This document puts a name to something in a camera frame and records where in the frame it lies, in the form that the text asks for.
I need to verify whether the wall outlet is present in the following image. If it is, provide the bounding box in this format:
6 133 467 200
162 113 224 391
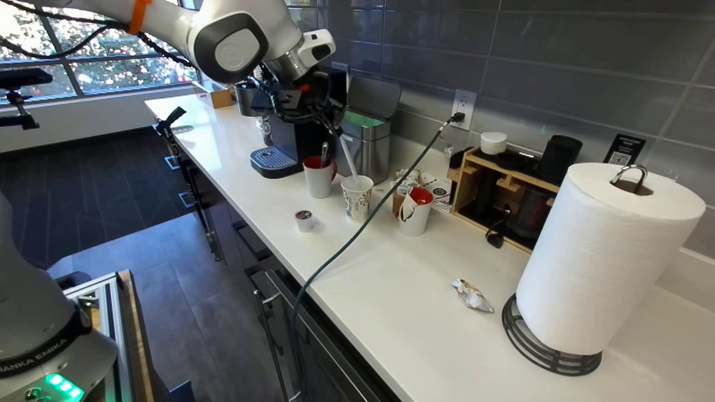
450 89 476 129

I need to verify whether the white plastic spoon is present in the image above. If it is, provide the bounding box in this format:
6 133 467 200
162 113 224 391
337 134 358 176

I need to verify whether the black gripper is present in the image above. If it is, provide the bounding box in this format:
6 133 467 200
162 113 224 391
255 63 332 123

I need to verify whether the paper towel roll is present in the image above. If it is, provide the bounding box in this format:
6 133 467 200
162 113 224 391
515 164 705 356

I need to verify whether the white patterned paper cup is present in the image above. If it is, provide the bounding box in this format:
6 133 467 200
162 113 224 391
339 175 373 222

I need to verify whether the Keurig coffee machine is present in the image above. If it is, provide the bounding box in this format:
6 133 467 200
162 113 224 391
249 68 349 178

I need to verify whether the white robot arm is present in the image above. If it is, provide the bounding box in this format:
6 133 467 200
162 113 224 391
3 0 334 120

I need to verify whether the steel bin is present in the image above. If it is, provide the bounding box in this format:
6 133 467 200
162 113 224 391
337 79 401 184

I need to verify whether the crumpled wrapper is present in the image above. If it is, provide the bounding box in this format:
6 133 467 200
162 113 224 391
450 279 493 312

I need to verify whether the coffee pod on counter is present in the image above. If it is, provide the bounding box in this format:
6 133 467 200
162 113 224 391
294 210 315 233

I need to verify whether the black paper towel holder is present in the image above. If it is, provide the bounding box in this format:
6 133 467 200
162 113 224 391
502 164 651 376

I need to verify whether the wooden organizer box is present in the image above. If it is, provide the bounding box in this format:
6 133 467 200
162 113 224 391
450 134 582 251

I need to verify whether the white mug red inside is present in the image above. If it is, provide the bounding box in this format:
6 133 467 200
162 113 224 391
302 157 334 200

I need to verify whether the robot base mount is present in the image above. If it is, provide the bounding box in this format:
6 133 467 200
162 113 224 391
0 195 117 402

